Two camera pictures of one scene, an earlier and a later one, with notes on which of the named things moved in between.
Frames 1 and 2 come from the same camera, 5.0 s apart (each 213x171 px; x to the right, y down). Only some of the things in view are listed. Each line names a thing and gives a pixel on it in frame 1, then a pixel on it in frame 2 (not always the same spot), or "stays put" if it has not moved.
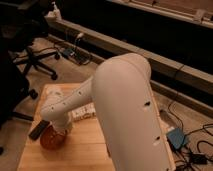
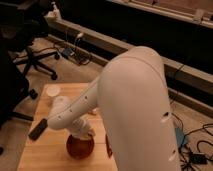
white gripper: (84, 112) → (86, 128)
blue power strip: (67, 52) stays put
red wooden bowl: (50, 139) → (80, 148)
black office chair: (21, 22) stays put
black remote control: (38, 129) stays put
